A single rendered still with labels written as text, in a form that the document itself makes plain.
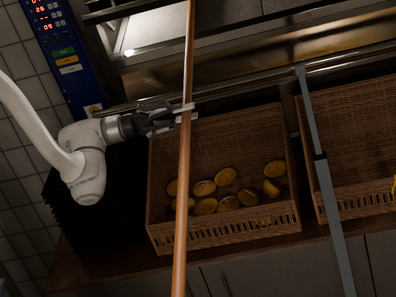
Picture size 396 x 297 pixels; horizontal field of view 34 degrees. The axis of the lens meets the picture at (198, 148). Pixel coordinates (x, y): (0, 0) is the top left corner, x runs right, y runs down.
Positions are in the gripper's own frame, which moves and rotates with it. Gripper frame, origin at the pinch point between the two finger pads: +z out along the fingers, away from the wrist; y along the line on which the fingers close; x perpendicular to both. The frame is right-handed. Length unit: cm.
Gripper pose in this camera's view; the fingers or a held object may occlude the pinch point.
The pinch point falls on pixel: (185, 112)
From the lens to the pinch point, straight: 201.5
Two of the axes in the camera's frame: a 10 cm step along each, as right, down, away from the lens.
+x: -0.1, 5.7, -8.2
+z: 9.6, -2.2, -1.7
